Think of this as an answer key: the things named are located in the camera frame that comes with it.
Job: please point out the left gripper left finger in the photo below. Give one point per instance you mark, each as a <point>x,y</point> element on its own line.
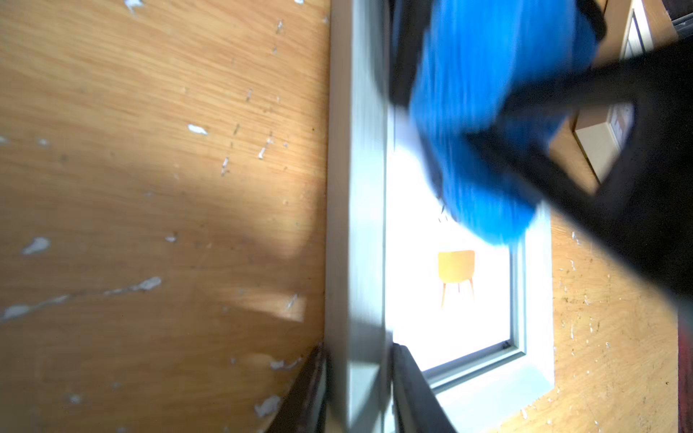
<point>304,408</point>

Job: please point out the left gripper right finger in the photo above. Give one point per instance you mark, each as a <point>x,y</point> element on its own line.
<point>415,405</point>

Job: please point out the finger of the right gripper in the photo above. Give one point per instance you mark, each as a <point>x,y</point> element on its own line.
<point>642,211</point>

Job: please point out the white picture frame deer print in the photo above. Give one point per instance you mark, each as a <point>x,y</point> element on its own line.
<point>633,27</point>

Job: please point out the grey-green picture frame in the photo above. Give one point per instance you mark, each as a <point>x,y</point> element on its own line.
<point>475,395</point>

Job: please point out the blue microfiber cloth black trim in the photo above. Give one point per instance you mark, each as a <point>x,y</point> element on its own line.
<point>454,63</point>

